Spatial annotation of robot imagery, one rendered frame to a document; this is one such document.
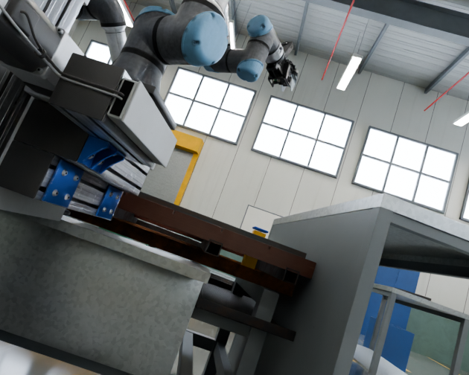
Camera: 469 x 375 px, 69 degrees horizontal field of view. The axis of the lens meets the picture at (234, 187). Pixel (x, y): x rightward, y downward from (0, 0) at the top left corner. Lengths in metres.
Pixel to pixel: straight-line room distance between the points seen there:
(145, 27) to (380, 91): 10.67
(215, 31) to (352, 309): 0.77
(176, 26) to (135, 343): 0.93
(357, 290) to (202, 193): 8.97
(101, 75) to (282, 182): 9.36
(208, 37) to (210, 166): 9.18
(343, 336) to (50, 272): 0.89
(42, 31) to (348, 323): 0.89
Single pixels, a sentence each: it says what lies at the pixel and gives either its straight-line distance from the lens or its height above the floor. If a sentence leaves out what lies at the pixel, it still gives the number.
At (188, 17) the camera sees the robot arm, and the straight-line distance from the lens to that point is 0.87.
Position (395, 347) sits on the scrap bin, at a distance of 5.65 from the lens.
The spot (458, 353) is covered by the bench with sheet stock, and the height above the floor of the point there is 0.63.
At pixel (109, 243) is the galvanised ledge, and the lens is 1.04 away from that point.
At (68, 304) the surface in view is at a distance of 1.25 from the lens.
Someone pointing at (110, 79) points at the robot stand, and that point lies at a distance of 0.57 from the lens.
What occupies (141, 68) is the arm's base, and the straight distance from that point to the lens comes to 0.90.
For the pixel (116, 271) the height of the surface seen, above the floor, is 0.57.
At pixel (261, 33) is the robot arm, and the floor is 1.41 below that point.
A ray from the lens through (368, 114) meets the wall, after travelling 11.00.
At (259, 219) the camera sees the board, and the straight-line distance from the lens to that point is 9.60.
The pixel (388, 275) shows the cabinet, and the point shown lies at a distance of 9.56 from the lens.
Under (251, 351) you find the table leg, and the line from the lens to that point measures 1.34.
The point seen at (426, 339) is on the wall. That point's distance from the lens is 10.75.
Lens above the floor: 0.76
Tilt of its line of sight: 10 degrees up
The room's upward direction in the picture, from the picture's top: 20 degrees clockwise
